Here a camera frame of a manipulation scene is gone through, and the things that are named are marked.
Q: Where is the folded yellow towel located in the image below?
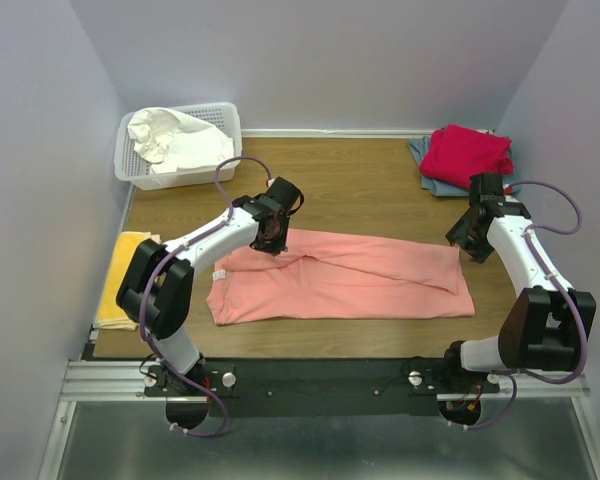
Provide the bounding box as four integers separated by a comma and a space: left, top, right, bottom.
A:
95, 231, 161, 331

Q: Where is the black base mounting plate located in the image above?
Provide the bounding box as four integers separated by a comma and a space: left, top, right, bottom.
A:
145, 357, 500, 419

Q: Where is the pink t shirt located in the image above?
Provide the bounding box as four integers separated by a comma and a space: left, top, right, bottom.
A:
207, 229, 475, 326

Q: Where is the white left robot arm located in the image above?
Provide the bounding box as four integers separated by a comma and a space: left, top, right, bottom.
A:
115, 177, 304, 395

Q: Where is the folded blue t shirt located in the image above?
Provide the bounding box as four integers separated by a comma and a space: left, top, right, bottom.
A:
408, 135, 516, 197

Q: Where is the aluminium frame rail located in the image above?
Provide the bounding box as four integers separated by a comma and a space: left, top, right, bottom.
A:
60, 360, 591, 403

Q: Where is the folded red t shirt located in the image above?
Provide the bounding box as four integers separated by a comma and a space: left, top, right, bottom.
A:
419, 124, 515, 190

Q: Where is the white cloth in basket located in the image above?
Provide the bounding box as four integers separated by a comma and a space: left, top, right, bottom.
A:
127, 107, 235, 174

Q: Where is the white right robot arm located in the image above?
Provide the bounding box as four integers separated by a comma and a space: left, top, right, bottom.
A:
439, 173, 597, 392

